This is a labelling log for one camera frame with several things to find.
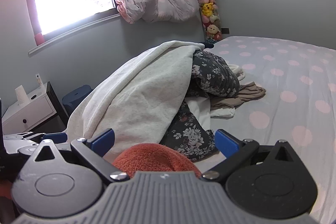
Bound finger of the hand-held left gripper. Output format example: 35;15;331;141
22;132;70;151

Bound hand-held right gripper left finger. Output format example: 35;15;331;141
29;129;130;184

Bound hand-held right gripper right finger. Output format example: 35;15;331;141
201;129;302;184

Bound white sweatshirt with navy cuffs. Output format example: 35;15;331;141
66;40;216;157

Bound white nightstand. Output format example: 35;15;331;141
1;81;69;135

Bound dark floral print garment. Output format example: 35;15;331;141
160;99;219;162

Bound blue stool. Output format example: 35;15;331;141
62;85;92;115

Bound beige garment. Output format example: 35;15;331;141
210;81;267;110

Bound orange fuzzy cloth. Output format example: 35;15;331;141
112;143;202;180

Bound grey floral denim garment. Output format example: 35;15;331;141
191;50;240;98

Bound polka dot bed sheet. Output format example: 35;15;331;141
194;35;336;224

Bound pink cylinder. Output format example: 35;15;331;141
34;31;45;46

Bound clear tube of plush toys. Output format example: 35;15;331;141
192;0;223;44

